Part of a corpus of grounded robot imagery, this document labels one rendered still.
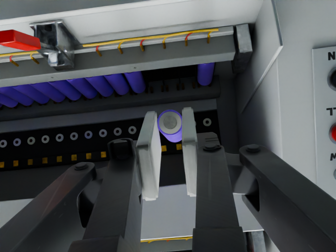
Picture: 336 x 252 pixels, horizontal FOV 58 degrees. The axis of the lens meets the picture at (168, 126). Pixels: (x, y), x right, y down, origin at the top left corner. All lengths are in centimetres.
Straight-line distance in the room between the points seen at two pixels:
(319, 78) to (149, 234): 19
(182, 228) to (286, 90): 15
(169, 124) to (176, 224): 11
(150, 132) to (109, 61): 15
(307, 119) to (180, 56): 12
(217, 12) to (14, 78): 20
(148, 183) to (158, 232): 13
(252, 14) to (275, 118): 9
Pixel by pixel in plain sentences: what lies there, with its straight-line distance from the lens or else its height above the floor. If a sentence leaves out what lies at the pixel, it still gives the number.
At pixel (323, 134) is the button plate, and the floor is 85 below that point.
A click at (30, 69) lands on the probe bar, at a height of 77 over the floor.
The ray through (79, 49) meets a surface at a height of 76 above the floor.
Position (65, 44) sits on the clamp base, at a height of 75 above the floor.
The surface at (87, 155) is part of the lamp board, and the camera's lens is 43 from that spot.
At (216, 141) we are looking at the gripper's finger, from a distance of 16.
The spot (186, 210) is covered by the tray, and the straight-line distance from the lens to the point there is 28.
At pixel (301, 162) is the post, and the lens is 27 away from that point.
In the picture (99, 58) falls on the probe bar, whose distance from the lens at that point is 30.
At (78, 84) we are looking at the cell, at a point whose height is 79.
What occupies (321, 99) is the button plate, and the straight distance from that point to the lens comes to 27.
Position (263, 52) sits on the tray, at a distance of 28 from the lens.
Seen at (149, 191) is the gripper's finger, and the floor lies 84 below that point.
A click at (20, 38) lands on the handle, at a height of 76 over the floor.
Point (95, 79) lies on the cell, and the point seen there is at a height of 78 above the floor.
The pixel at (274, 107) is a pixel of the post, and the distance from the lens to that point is 27.
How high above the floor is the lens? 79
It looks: 9 degrees up
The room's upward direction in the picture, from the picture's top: 173 degrees clockwise
